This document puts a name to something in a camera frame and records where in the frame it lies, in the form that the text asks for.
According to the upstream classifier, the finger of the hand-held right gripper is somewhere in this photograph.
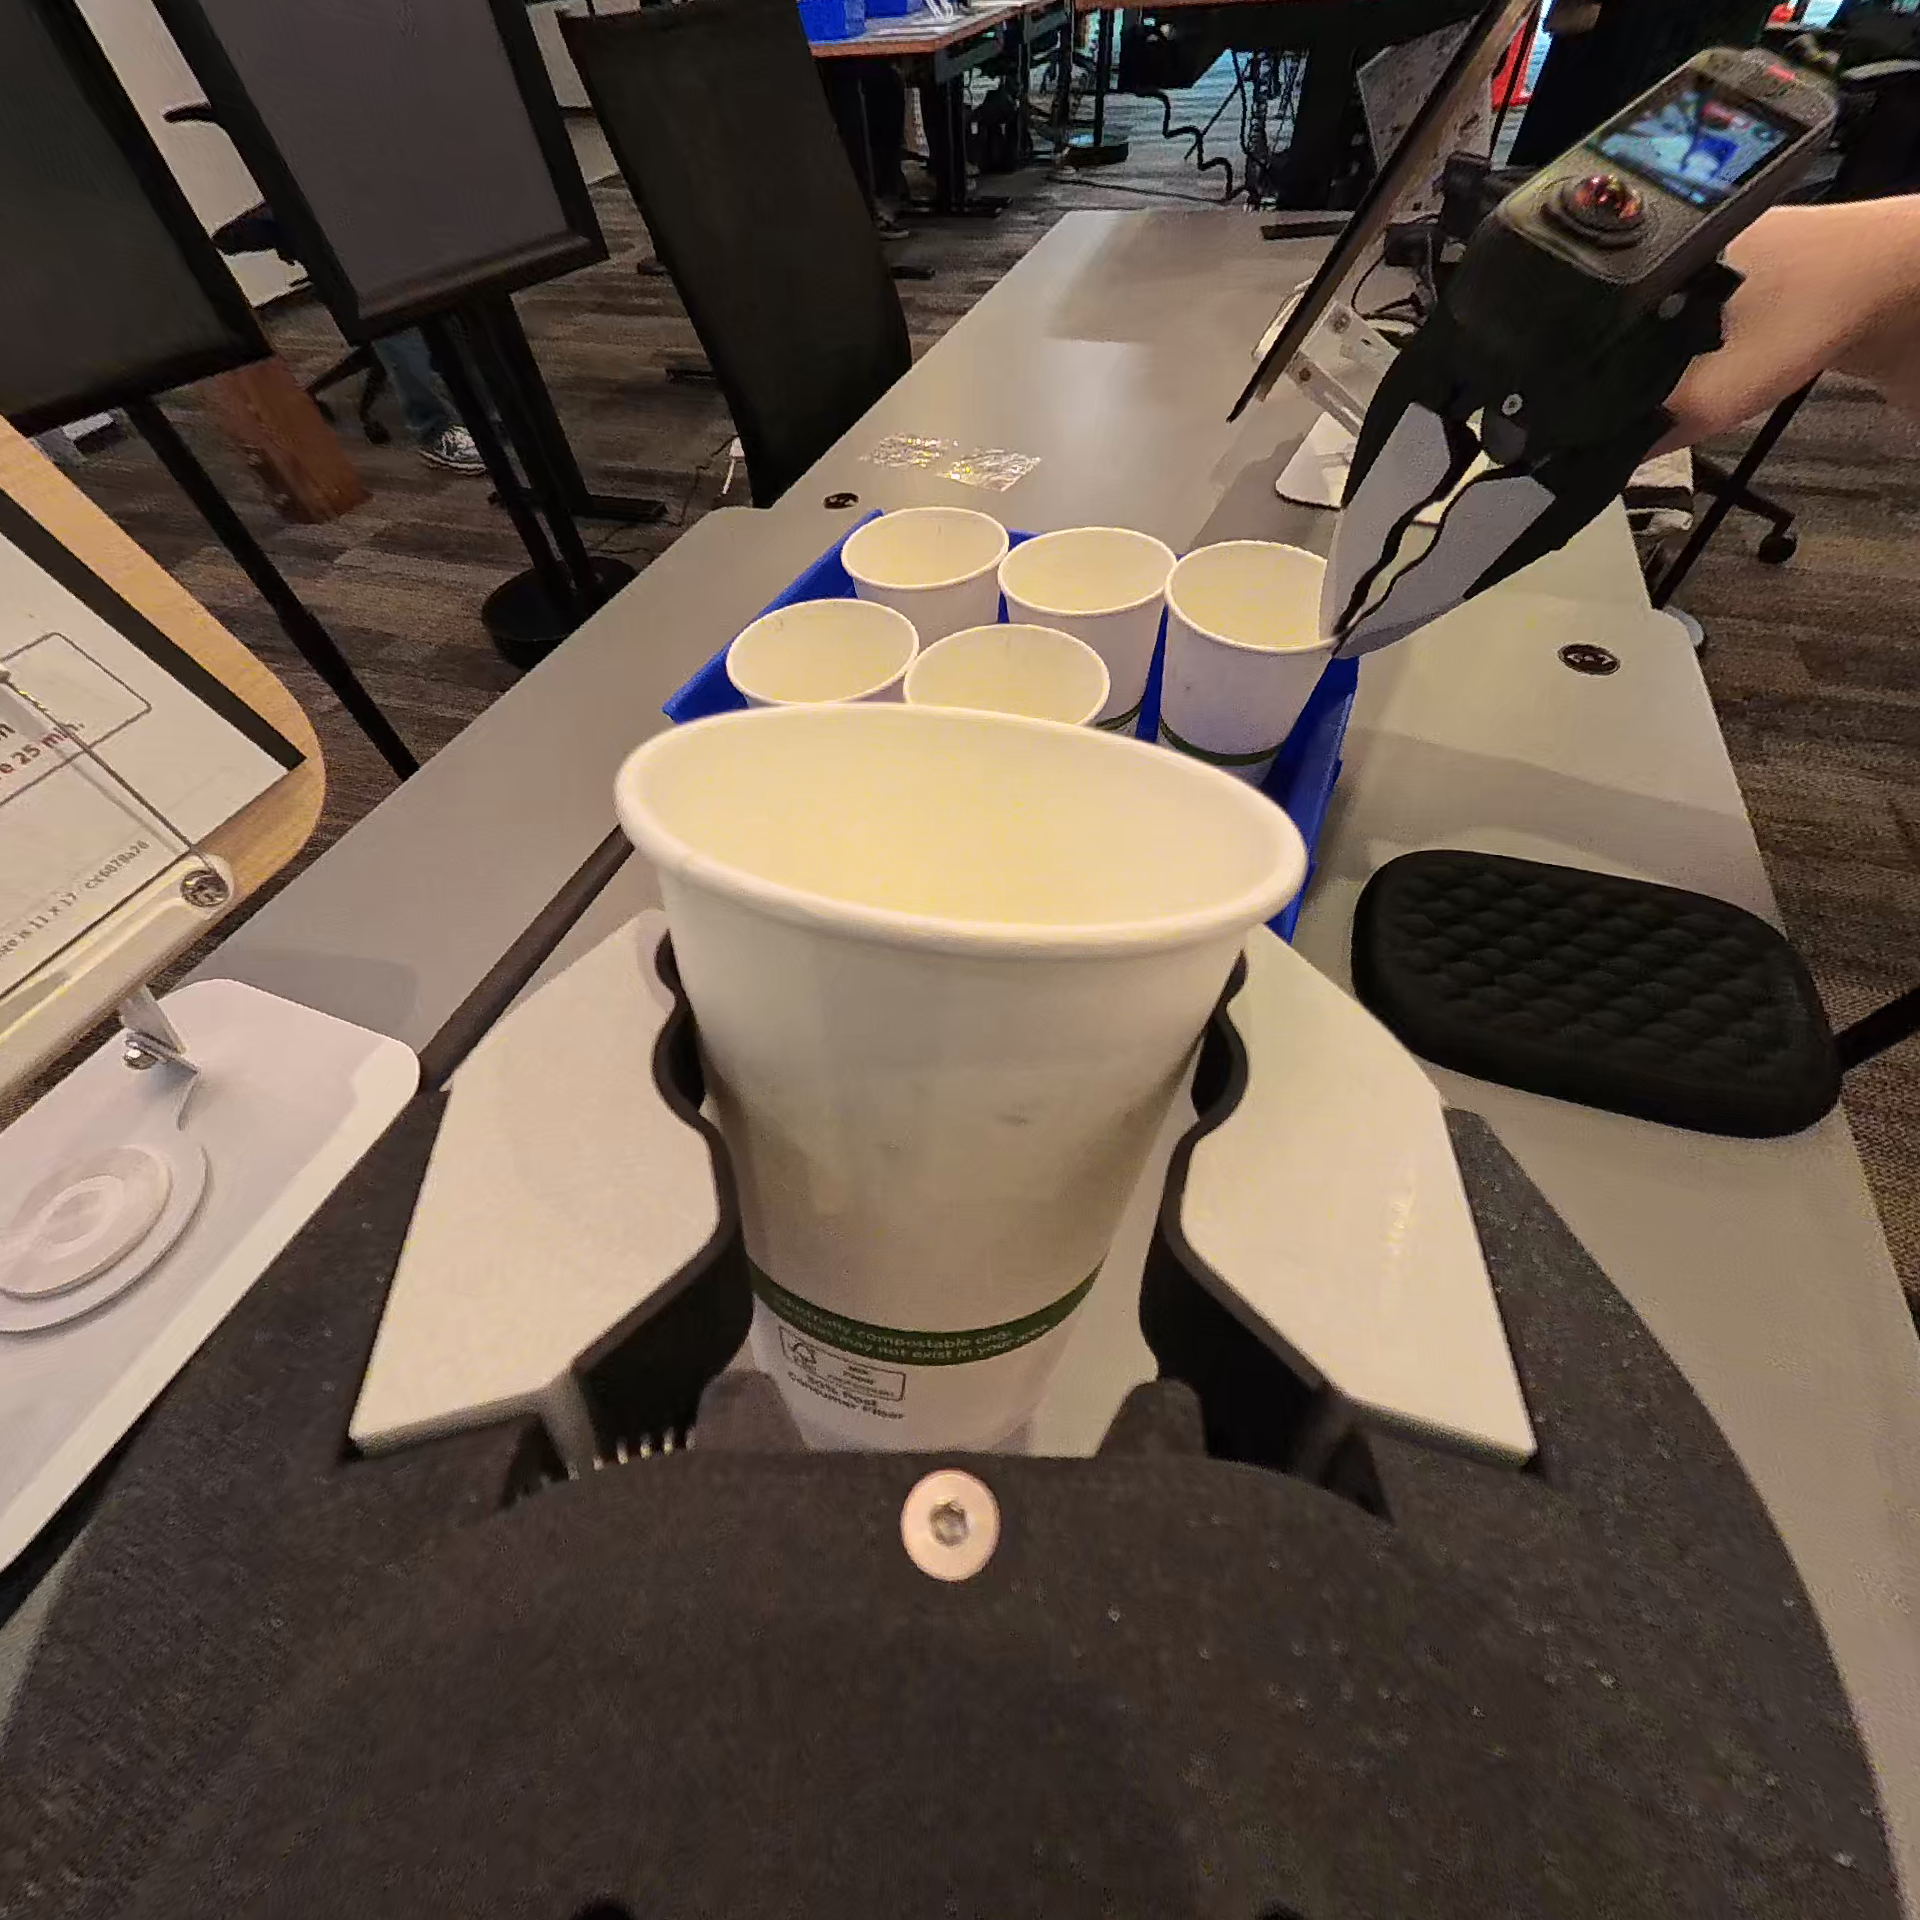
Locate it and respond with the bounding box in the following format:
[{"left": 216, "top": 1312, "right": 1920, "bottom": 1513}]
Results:
[
  {"left": 1320, "top": 390, "right": 1463, "bottom": 654},
  {"left": 1338, "top": 450, "right": 1627, "bottom": 660}
]

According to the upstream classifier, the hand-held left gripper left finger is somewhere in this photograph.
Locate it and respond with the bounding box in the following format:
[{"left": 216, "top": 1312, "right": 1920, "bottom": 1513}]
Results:
[{"left": 352, "top": 915, "right": 752, "bottom": 1463}]

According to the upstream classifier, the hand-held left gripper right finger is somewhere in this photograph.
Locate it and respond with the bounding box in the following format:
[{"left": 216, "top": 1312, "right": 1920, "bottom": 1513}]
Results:
[{"left": 1146, "top": 946, "right": 1541, "bottom": 1472}]

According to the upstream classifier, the blue plastic bin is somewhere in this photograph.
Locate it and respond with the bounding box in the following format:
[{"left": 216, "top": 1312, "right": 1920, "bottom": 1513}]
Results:
[{"left": 664, "top": 509, "right": 1362, "bottom": 942}]

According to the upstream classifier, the person's right hand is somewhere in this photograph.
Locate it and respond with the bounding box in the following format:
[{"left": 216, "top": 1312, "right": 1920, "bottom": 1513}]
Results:
[{"left": 1660, "top": 189, "right": 1920, "bottom": 457}]

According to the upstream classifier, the black office chair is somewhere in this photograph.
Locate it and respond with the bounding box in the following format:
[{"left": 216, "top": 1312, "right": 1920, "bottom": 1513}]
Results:
[
  {"left": 1630, "top": 384, "right": 1808, "bottom": 611},
  {"left": 561, "top": 0, "right": 914, "bottom": 505}
]

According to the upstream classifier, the dark tilted sign board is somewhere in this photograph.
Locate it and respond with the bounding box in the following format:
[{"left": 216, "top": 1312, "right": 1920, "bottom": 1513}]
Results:
[{"left": 1229, "top": 0, "right": 1520, "bottom": 426}]

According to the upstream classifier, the black wrist rest pad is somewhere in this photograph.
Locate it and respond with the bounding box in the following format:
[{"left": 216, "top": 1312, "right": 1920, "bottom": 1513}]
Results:
[{"left": 1350, "top": 849, "right": 1844, "bottom": 1139}]

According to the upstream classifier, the clear crinkled plastic piece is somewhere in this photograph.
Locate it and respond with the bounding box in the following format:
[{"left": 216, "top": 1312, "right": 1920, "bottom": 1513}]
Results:
[{"left": 861, "top": 435, "right": 1046, "bottom": 494}]

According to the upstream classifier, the printed instruction sign board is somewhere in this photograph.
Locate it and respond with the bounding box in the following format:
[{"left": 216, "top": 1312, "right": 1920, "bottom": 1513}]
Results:
[{"left": 0, "top": 496, "right": 302, "bottom": 1022}]

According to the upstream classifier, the brown wooden table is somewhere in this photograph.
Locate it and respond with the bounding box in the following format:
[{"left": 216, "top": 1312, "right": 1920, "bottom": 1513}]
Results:
[{"left": 803, "top": 0, "right": 1028, "bottom": 218}]

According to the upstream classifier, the black display board stand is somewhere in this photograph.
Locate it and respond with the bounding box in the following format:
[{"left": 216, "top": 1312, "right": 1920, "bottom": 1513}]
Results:
[
  {"left": 155, "top": 0, "right": 650, "bottom": 668},
  {"left": 0, "top": 0, "right": 422, "bottom": 781}
]

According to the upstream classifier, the white mount plate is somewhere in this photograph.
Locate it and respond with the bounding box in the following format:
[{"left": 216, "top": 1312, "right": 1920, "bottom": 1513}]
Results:
[
  {"left": 1271, "top": 293, "right": 1418, "bottom": 509},
  {"left": 0, "top": 976, "right": 422, "bottom": 1571}
]

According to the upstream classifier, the wooden post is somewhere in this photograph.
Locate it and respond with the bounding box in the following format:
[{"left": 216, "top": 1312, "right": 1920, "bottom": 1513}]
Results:
[{"left": 192, "top": 351, "right": 371, "bottom": 523}]

